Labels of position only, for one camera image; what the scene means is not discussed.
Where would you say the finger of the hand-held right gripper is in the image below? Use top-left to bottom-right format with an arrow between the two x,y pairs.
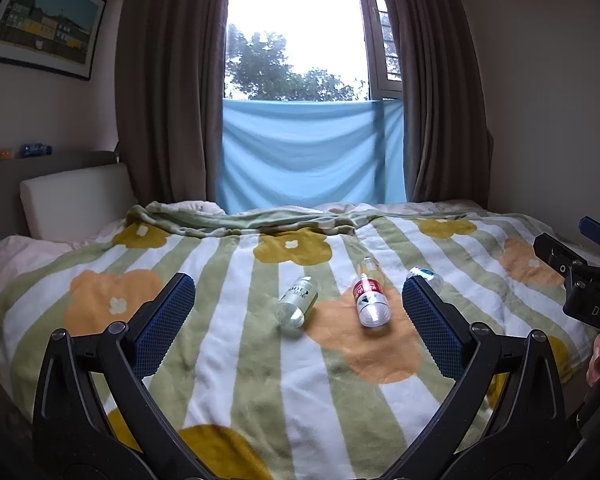
533,232 -> 589,282
579,216 -> 600,250

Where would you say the framed wall picture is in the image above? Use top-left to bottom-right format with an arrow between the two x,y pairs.
0,0 -> 107,82

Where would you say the clear bottle with dark label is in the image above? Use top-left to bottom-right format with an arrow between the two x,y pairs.
275,275 -> 321,331

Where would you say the window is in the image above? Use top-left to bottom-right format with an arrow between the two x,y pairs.
224,0 -> 404,104

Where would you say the light blue cloth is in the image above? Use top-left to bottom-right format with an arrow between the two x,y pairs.
214,98 -> 409,214

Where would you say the striped floral blanket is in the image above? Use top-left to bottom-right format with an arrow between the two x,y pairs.
0,200 -> 600,480

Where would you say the grey headboard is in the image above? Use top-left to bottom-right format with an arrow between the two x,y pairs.
0,148 -> 122,253

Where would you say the clear bottle with red label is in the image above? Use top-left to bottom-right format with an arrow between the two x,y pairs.
352,256 -> 392,331

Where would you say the white cushion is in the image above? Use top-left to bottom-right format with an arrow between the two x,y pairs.
19,162 -> 142,242

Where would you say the brown curtain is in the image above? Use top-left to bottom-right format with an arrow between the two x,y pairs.
114,0 -> 232,212
379,0 -> 497,207

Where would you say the clear bottle with blue label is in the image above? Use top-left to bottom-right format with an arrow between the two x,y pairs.
407,265 -> 445,292

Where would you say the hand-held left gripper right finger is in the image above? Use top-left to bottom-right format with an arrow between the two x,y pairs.
380,275 -> 575,480

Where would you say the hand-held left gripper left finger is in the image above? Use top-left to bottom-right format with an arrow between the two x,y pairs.
32,272 -> 204,480

